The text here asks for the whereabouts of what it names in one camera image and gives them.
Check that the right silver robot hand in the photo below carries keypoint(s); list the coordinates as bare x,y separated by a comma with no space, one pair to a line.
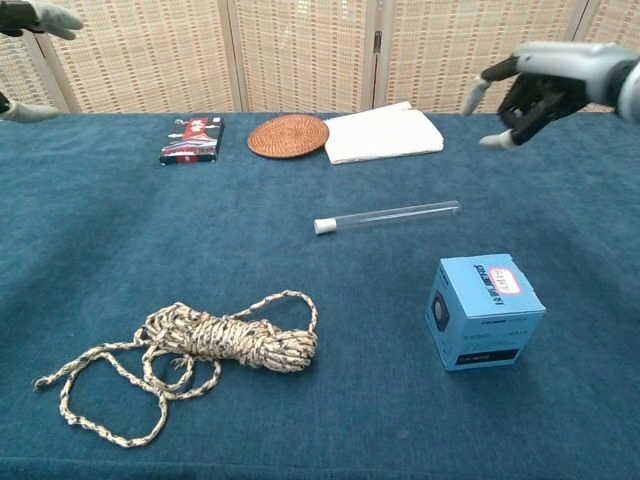
560,75

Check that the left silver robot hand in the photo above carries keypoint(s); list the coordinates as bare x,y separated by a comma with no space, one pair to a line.
55,20

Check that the clear glass test tube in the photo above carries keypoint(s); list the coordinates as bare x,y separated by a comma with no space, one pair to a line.
395,216

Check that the small white stopper cap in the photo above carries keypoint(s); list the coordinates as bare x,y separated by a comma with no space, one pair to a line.
325,225

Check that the dark red printed card box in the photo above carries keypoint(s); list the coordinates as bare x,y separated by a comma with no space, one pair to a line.
192,141

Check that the black screen hinge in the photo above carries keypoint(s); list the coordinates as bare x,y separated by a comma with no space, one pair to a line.
377,42

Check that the folded white cloth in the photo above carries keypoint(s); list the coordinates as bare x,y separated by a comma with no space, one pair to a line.
382,135

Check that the woven bamboo folding screen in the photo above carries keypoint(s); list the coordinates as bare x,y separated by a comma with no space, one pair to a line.
300,50

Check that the round woven rattan coaster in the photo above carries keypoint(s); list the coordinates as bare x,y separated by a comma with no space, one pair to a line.
288,136

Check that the light blue cardboard box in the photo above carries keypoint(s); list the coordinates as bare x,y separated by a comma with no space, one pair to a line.
480,325

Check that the blue table cloth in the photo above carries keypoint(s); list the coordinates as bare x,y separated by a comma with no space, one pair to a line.
320,260

